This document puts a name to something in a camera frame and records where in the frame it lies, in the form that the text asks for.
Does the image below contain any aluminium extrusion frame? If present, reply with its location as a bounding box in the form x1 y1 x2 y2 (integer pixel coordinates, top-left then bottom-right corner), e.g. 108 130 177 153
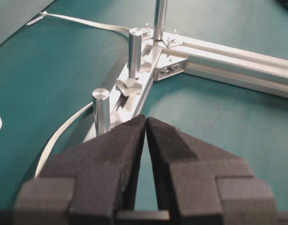
82 31 288 143

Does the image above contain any aluminium post middle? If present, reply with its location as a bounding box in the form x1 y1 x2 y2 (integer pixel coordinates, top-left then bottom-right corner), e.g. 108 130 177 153
128 28 142 79

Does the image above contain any short aluminium post near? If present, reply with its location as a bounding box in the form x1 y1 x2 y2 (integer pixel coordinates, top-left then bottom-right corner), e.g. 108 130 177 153
92 88 110 135

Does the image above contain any tall aluminium post far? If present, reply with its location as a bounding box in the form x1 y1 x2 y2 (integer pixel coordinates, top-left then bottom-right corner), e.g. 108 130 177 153
153 0 167 41

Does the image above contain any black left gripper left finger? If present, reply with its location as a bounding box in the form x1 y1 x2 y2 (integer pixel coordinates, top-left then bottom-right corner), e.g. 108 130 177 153
14 115 146 225

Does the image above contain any white flat ribbon cable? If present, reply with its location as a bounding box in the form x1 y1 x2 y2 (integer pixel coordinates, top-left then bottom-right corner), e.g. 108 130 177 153
0 11 132 179

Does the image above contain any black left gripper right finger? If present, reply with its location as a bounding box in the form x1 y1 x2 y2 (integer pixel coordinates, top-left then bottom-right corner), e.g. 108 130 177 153
146 117 278 225

